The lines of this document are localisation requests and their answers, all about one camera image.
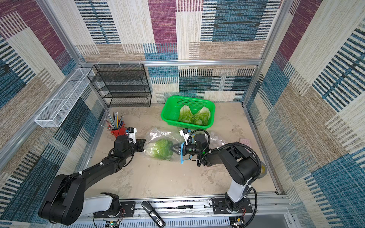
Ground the clear blue-zip bag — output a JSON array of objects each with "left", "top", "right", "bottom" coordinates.
[{"left": 144, "top": 127, "right": 185, "bottom": 163}]

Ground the polka dot zip-top bag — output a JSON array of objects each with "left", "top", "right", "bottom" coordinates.
[{"left": 208, "top": 131, "right": 226, "bottom": 149}]

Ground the chinese cabbage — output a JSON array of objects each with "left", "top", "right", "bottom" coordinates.
[{"left": 192, "top": 107, "right": 211, "bottom": 126}]

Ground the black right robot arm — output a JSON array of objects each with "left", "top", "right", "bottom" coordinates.
[{"left": 171, "top": 129, "right": 262, "bottom": 213}]

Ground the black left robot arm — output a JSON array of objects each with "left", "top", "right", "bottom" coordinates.
[{"left": 39, "top": 135, "right": 146, "bottom": 226}]

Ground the red metal pencil bucket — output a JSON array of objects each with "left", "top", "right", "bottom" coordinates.
[{"left": 109, "top": 121, "right": 127, "bottom": 138}]

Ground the pink calculator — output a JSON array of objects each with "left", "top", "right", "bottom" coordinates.
[{"left": 240, "top": 139, "right": 252, "bottom": 148}]

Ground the black tape roll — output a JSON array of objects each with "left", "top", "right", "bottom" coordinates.
[{"left": 258, "top": 161, "right": 268, "bottom": 179}]

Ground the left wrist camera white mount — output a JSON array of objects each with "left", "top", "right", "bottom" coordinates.
[{"left": 126, "top": 127, "right": 137, "bottom": 144}]

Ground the black wire mesh shelf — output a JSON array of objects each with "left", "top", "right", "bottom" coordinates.
[{"left": 87, "top": 64, "right": 152, "bottom": 108}]

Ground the black handheld device on rail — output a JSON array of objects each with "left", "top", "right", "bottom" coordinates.
[{"left": 141, "top": 200, "right": 166, "bottom": 228}]

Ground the white wire mesh tray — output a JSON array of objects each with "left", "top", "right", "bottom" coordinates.
[{"left": 35, "top": 68, "right": 91, "bottom": 128}]

